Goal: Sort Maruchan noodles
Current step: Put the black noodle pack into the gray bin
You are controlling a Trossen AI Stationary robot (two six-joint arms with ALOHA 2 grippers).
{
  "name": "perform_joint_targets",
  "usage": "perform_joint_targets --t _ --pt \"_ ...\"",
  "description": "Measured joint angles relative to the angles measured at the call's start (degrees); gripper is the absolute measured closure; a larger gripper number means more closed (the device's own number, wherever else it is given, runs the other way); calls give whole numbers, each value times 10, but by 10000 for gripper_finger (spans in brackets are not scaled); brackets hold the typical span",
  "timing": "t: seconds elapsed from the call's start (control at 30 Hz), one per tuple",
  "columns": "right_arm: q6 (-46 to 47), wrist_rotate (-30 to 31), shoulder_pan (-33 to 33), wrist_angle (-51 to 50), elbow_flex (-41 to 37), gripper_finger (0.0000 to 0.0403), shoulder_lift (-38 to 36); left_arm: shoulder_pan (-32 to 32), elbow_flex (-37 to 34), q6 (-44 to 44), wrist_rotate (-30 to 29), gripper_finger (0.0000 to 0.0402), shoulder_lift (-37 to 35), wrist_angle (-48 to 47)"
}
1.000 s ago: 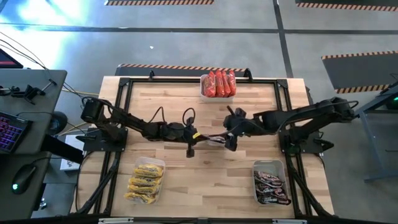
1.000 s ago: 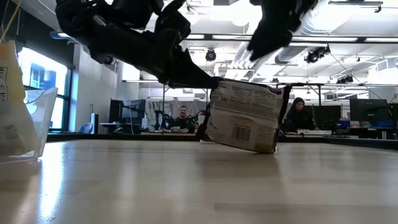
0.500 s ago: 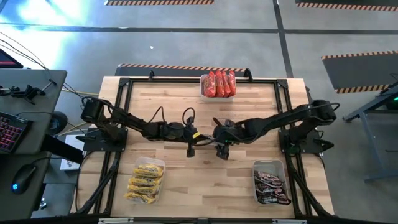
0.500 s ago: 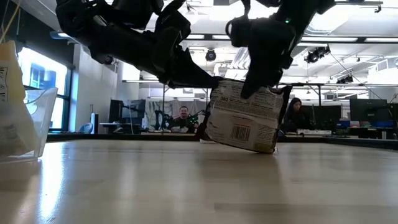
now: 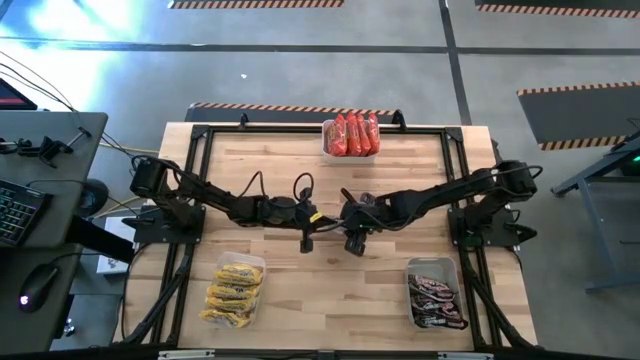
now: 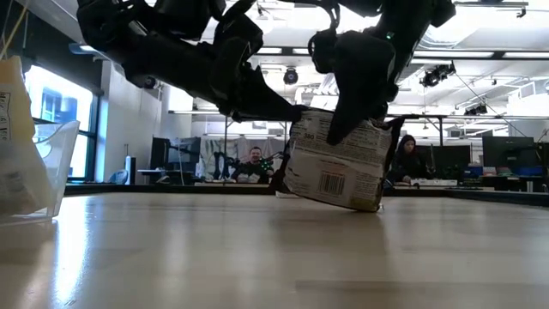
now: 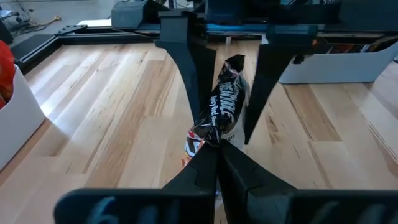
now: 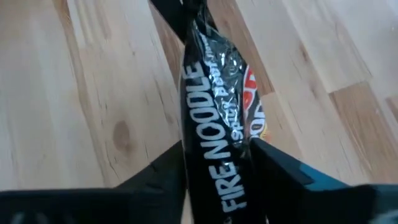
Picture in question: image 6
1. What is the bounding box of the person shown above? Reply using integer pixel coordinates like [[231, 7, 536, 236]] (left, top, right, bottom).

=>
[[230, 145, 276, 185], [384, 134, 435, 186]]

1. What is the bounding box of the black aluminium table frame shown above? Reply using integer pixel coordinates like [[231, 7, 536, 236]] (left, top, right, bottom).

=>
[[63, 182, 549, 209]]

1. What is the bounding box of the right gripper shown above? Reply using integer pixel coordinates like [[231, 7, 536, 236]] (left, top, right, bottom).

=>
[[307, 11, 431, 147]]

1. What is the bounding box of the black computer monitor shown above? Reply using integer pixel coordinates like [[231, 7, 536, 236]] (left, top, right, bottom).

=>
[[149, 136, 202, 173], [481, 136, 538, 175]]

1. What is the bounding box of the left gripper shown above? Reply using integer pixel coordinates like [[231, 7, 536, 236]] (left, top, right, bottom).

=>
[[208, 11, 305, 124]]

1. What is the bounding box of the long ceiling light bar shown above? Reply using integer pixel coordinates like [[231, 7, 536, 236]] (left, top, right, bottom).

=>
[[68, 41, 549, 61]]

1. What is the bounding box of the yellow Maruchan noodle pack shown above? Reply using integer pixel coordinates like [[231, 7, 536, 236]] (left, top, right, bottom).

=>
[[0, 54, 53, 216]]

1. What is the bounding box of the black window frame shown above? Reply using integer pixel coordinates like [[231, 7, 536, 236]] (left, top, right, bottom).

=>
[[0, 59, 104, 181]]

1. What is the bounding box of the black Fire noodle pack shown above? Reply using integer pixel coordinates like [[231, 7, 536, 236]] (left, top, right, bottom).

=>
[[269, 106, 404, 214]]

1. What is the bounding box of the black metal rig frame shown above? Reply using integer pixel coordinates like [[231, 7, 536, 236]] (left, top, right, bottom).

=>
[[222, 112, 445, 181]]

